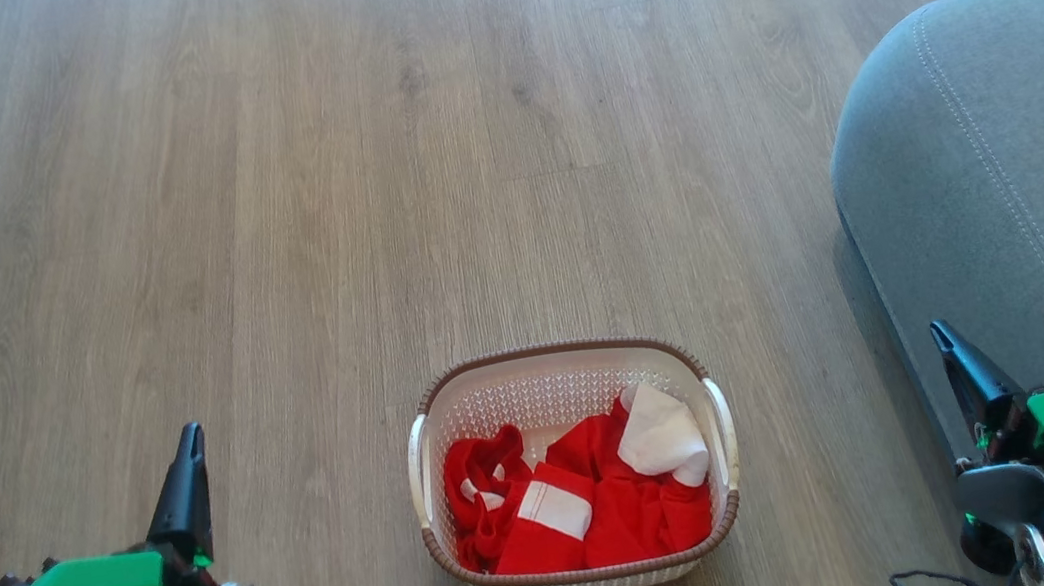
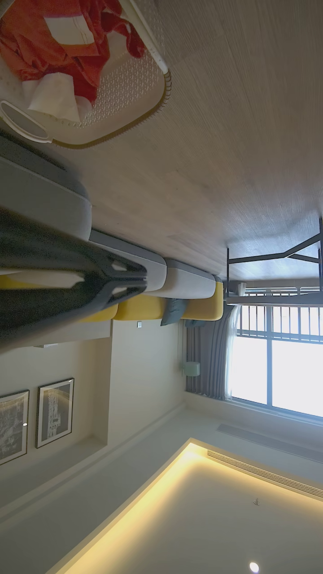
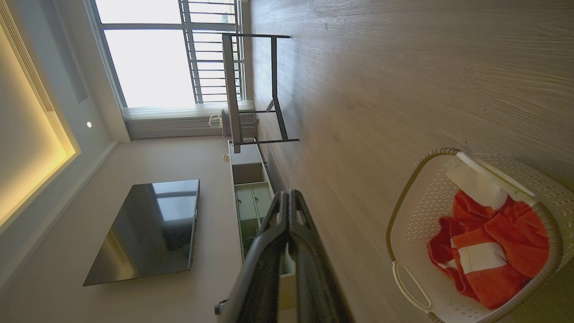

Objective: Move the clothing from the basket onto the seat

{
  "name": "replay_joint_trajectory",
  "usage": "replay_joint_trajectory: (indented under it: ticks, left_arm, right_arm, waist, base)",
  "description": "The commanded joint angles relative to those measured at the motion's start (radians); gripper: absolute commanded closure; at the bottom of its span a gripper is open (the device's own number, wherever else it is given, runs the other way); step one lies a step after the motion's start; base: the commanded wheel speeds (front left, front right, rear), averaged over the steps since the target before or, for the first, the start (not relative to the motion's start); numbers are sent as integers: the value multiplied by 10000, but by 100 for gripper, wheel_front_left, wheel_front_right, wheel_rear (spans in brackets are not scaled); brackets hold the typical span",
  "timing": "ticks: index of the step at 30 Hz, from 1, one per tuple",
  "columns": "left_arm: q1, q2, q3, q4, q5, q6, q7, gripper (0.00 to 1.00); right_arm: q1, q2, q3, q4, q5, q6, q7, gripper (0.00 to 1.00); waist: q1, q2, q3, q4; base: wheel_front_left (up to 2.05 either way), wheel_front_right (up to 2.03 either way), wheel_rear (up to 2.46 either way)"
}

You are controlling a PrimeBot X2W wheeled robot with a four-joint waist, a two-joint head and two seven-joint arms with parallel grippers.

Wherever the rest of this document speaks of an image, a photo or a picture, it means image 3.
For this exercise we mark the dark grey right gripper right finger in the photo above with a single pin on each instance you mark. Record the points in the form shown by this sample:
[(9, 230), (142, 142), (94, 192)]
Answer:
[(314, 278)]

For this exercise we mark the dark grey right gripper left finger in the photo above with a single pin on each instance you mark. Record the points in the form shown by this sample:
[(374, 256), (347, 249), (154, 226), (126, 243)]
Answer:
[(264, 260)]

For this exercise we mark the red and white cloth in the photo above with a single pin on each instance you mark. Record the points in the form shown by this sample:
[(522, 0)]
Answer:
[(515, 237)]

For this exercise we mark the white low TV cabinet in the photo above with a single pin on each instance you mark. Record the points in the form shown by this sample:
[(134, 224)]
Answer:
[(253, 179)]

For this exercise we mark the black flat screen television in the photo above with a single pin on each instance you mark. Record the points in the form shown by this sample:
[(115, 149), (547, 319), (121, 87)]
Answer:
[(148, 233)]

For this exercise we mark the white perforated laundry basket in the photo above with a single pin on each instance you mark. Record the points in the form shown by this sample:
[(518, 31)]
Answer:
[(417, 215)]

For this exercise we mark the small white appliance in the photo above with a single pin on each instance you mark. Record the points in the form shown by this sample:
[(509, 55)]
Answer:
[(215, 121)]

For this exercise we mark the table with black metal legs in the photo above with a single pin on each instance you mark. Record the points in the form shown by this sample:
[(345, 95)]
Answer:
[(232, 89)]

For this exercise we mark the grey balcony railing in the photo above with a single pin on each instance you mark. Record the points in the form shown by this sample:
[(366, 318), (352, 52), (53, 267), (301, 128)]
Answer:
[(210, 54)]

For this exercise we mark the large bright window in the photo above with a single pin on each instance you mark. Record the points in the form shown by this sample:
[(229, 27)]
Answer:
[(148, 67)]

